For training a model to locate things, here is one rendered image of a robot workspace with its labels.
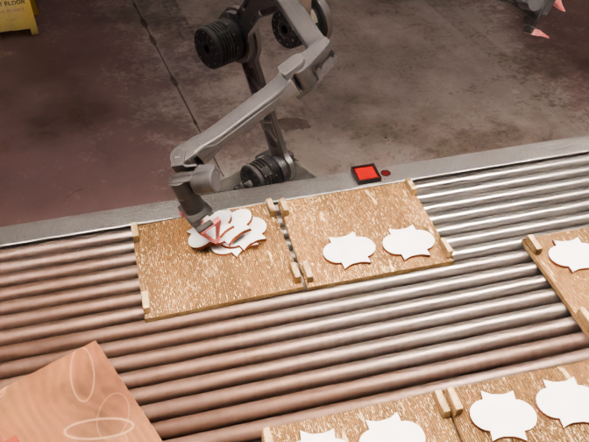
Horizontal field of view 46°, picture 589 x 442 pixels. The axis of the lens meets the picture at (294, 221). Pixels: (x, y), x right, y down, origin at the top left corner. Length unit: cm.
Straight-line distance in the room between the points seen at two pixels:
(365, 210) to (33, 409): 105
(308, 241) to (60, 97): 281
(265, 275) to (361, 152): 207
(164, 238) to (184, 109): 230
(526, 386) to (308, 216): 76
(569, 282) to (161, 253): 109
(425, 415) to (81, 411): 73
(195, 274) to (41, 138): 243
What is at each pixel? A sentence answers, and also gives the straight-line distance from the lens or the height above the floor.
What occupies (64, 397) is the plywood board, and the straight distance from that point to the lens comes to 156.
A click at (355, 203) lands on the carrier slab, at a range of 206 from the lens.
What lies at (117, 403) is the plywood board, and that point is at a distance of 152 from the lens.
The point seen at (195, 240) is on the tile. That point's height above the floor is 96.
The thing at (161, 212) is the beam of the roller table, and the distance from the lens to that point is 209.
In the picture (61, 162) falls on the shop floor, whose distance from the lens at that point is 394.
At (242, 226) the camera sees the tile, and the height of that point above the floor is 99.
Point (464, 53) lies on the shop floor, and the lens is 486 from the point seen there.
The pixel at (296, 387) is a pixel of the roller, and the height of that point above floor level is 91.
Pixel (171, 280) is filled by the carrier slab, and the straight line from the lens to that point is 186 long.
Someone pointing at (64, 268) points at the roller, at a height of 92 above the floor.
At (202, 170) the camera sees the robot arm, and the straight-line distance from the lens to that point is 178.
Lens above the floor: 228
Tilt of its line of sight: 42 degrees down
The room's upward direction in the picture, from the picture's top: straight up
